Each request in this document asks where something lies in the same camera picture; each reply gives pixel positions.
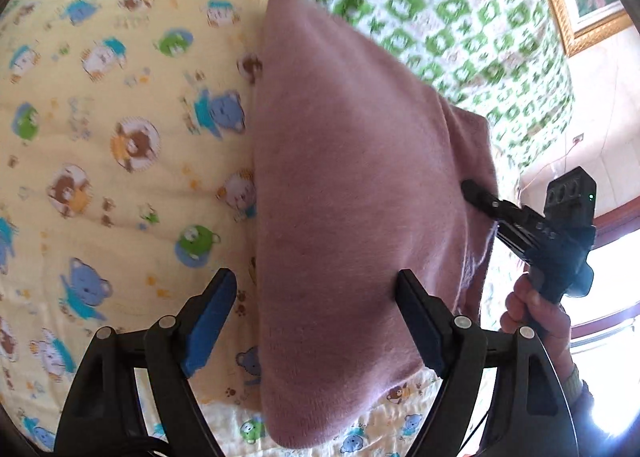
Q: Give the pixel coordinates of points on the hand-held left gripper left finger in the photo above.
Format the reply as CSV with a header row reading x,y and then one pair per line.
x,y
210,327

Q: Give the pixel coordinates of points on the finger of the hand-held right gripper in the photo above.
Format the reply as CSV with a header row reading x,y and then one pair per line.
x,y
482,197

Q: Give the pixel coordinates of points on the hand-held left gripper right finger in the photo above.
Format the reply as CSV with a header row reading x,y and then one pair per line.
x,y
422,327

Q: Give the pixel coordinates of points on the mauve knit sweater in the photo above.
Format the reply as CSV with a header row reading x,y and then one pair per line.
x,y
350,187

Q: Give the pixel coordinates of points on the person's right forearm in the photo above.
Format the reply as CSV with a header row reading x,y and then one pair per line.
x,y
567,367

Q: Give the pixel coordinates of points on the person's right hand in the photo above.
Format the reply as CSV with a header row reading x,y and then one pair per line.
x,y
520,307

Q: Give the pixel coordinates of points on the bright window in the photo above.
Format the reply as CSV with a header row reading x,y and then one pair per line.
x,y
615,287

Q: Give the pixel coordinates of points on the yellow cartoon bear bed sheet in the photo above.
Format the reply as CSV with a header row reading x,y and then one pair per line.
x,y
125,87

